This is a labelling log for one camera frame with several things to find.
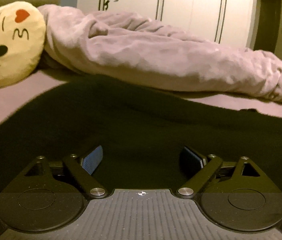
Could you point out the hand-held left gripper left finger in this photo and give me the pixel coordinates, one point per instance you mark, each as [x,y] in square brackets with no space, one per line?
[93,160]

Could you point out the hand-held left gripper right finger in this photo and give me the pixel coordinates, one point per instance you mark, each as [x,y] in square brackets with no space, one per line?
[191,161]

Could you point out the black knit sweater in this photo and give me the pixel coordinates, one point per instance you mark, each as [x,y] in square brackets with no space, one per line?
[141,120]

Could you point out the bed with purple sheet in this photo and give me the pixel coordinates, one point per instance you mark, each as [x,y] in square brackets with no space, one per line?
[6,97]

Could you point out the purple fleece blanket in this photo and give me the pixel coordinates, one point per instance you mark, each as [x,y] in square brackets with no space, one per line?
[156,52]

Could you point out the cream cat face plush pillow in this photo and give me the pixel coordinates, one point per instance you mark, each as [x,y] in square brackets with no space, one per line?
[11,45]

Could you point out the white wardrobe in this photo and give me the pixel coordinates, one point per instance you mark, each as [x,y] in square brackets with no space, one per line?
[188,2]

